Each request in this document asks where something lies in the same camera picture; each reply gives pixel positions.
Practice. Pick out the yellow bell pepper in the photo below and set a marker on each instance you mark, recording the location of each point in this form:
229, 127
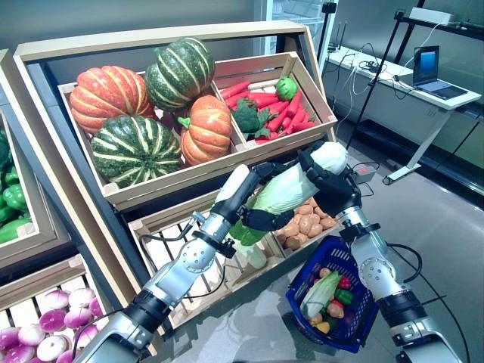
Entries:
322, 327

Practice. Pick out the glass door fridge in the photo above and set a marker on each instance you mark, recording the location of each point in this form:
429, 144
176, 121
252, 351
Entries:
291, 22

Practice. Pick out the black tripod stand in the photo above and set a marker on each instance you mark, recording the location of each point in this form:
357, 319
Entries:
399, 16

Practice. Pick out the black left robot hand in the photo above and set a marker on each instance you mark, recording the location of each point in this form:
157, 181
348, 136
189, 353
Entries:
234, 189

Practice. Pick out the grey box red button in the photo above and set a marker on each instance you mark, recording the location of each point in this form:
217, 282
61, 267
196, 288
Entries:
365, 173

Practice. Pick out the dark green broccoli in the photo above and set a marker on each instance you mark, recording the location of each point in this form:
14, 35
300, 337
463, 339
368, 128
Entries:
247, 117

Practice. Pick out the green striped pumpkin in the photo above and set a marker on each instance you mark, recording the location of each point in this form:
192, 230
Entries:
132, 151
181, 72

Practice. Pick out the white desk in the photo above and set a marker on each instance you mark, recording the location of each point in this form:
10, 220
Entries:
397, 106

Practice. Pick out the blue plastic shopping basket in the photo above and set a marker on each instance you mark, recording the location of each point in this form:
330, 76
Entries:
365, 321

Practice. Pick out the green bell pepper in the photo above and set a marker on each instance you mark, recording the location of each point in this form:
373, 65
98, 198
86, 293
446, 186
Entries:
13, 230
344, 296
15, 196

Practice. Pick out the wooden produce display stand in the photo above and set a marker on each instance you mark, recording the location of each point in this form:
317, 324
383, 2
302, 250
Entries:
151, 36
3, 62

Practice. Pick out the black router with antennas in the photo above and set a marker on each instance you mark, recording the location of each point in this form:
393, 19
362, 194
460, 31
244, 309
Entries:
332, 48

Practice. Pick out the purple white onion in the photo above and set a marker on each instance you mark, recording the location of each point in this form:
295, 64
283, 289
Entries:
51, 347
53, 320
9, 338
32, 334
19, 354
87, 334
56, 298
96, 307
77, 317
81, 296

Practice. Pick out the large orange pumpkin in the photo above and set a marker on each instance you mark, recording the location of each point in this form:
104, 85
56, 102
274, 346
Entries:
109, 94

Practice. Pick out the red carrot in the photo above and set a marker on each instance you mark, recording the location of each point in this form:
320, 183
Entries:
279, 120
236, 99
298, 117
234, 90
295, 103
304, 126
262, 97

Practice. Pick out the small orange pumpkin green stem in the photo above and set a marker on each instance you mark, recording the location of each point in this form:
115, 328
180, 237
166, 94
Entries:
206, 130

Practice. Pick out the black pole with box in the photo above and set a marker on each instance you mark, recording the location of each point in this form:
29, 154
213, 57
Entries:
329, 7

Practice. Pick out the grey open laptop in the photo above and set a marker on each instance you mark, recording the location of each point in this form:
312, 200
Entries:
425, 64

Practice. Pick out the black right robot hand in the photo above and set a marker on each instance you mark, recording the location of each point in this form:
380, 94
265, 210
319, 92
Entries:
336, 193

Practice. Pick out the dark purple eggplant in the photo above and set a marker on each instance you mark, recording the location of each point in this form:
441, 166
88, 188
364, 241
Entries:
349, 321

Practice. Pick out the white flat box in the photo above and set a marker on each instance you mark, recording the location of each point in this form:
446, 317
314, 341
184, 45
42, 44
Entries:
429, 15

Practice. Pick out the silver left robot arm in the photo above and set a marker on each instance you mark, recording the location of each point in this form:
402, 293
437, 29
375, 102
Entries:
181, 264

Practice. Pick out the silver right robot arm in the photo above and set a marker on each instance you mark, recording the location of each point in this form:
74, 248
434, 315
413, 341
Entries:
374, 268

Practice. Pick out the red bell pepper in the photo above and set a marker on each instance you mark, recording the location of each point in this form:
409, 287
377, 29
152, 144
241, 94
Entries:
344, 283

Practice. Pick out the tan potato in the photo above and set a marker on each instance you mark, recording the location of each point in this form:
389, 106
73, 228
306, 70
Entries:
292, 242
336, 310
324, 272
303, 233
328, 222
283, 230

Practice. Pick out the black metal rack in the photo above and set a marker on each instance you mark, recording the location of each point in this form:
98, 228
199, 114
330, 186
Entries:
472, 36

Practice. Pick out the wide wooden slat crate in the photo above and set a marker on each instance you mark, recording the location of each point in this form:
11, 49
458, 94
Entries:
170, 179

